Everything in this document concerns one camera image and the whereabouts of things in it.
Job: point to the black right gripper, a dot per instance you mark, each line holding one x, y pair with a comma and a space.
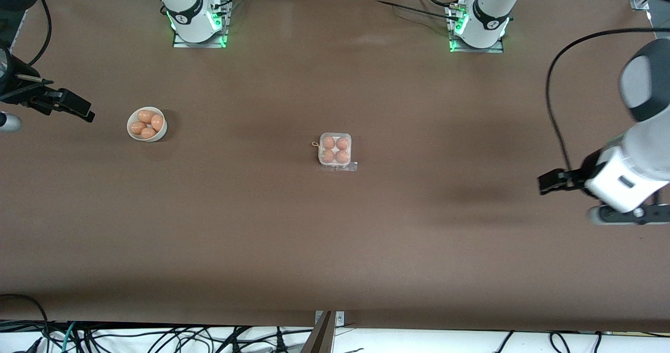
21, 92

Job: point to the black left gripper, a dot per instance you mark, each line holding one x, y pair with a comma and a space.
587, 171

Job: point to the clear plastic egg box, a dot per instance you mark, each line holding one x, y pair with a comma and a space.
335, 149

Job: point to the brown egg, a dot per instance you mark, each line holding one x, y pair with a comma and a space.
342, 143
157, 122
328, 142
327, 155
148, 132
137, 127
342, 156
146, 116

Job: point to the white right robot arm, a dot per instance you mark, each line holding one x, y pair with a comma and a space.
183, 2

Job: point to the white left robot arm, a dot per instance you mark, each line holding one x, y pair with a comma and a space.
638, 159

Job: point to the white round bowl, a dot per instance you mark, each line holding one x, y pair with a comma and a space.
162, 133

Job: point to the large table cover mat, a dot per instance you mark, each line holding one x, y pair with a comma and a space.
335, 238

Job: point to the dark support beam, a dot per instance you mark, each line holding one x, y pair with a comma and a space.
320, 337

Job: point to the aluminium frame profile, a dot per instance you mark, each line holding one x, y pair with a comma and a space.
641, 2

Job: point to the silver table edge bracket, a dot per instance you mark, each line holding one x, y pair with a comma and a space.
340, 319

